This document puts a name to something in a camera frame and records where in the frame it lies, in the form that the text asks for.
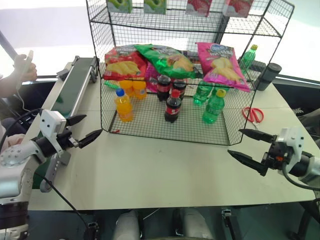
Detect red juice carton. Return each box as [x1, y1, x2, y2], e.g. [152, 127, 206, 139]
[221, 0, 254, 19]
[185, 0, 214, 18]

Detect white rounded robot leg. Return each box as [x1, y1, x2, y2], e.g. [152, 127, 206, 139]
[178, 207, 214, 240]
[112, 209, 141, 240]

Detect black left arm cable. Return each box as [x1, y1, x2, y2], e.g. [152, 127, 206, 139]
[0, 108, 43, 151]

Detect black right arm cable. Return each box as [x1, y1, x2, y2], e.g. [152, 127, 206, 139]
[282, 162, 320, 191]

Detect green juice carton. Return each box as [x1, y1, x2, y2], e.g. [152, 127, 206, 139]
[107, 0, 134, 14]
[143, 0, 167, 16]

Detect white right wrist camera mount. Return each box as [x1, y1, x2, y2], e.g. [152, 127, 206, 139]
[276, 126, 306, 167]

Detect dark slanted pole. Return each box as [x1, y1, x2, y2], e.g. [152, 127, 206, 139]
[0, 30, 19, 61]

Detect magenta snack bag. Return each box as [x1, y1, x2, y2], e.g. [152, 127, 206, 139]
[144, 61, 161, 94]

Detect person's bare hand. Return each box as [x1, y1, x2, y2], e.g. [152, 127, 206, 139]
[13, 54, 39, 82]

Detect white smartphone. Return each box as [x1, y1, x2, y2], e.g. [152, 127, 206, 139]
[15, 49, 35, 90]

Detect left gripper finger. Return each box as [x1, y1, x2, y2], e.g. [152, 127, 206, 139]
[78, 128, 104, 150]
[66, 114, 88, 127]

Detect black cylinder cup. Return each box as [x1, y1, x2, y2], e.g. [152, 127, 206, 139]
[255, 62, 283, 92]

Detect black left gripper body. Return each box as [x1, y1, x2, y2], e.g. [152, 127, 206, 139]
[56, 125, 81, 152]

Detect small grey box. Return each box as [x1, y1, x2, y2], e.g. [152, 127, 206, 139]
[58, 150, 72, 166]

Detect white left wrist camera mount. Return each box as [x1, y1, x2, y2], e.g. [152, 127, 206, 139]
[39, 109, 68, 153]

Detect dark snack package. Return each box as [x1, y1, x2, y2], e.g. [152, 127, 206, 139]
[180, 49, 201, 64]

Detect black table frame bracket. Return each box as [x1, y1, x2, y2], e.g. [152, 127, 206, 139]
[220, 207, 242, 240]

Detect thin black cable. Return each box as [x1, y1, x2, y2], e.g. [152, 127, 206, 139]
[33, 170, 91, 234]

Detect orange soda bottle blue cap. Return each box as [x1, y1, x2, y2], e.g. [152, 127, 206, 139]
[114, 87, 134, 123]

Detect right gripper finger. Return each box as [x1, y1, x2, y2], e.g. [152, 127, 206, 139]
[238, 128, 278, 144]
[226, 149, 270, 178]

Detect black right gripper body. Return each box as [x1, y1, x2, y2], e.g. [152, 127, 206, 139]
[267, 134, 289, 171]

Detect red potato chips bag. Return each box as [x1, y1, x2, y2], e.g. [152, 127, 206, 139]
[103, 45, 149, 82]

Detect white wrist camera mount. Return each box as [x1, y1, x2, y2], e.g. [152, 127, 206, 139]
[276, 126, 306, 167]
[39, 109, 68, 153]

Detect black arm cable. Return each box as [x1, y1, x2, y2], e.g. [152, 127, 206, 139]
[282, 162, 320, 191]
[0, 108, 43, 151]

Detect green potato chips bag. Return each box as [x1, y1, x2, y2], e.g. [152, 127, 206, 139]
[133, 43, 199, 80]

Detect white charging cable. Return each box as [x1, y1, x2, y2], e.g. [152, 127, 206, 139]
[16, 87, 43, 112]

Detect dark conveyor belt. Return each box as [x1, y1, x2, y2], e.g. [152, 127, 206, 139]
[47, 55, 101, 124]

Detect green soda bottle yellow cap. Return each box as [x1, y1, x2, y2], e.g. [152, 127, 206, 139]
[201, 88, 227, 125]
[240, 44, 259, 76]

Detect black wire mesh rack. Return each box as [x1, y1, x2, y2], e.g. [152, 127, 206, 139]
[85, 0, 295, 147]

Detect black ribbed block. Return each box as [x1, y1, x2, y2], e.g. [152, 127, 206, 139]
[249, 60, 267, 74]

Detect pink potato chips bag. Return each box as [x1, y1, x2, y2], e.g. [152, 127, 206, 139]
[195, 41, 251, 93]

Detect red scissors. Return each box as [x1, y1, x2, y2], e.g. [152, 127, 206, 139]
[241, 106, 265, 130]

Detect cola bottle red cap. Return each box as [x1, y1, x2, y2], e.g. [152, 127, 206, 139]
[163, 89, 183, 124]

